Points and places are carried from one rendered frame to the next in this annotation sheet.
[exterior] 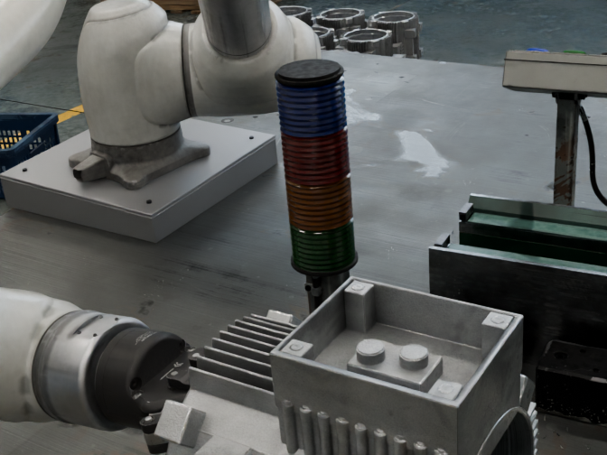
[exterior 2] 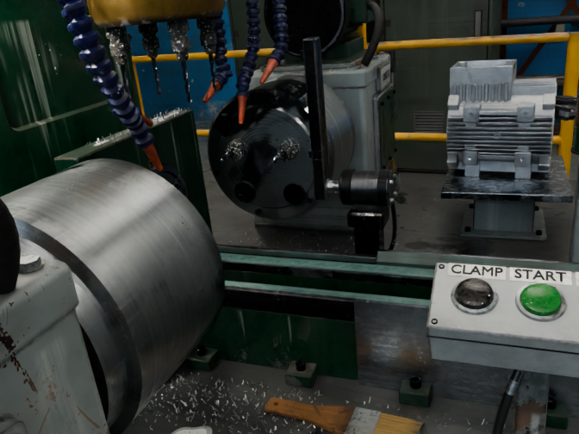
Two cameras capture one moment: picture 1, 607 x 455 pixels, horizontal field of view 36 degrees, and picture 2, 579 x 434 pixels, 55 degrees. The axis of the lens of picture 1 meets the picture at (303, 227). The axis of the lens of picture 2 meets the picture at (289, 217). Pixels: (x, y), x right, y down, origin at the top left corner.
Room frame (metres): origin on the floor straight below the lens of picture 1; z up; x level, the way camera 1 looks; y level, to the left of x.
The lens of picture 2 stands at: (1.58, -0.62, 1.31)
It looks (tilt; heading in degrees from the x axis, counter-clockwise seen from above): 21 degrees down; 173
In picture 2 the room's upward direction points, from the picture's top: 6 degrees counter-clockwise
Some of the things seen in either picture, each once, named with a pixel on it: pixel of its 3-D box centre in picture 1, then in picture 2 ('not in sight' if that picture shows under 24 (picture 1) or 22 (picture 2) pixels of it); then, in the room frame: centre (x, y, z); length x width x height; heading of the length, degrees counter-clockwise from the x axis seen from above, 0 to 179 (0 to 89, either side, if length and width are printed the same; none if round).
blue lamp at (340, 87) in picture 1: (311, 102); not in sight; (0.78, -0.02, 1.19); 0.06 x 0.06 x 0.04
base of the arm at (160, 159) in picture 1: (128, 147); not in sight; (1.51, 0.28, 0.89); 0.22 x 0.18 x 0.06; 137
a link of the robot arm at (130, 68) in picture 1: (132, 66); not in sight; (1.52, 0.26, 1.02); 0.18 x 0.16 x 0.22; 89
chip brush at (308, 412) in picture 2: not in sight; (339, 419); (1.03, -0.52, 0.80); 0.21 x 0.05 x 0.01; 58
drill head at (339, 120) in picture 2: not in sight; (289, 141); (0.49, -0.47, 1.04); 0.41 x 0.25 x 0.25; 151
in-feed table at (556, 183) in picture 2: not in sight; (503, 198); (0.52, -0.02, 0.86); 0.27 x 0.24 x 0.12; 151
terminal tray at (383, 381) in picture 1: (399, 382); (482, 81); (0.47, -0.05, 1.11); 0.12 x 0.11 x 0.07; 56
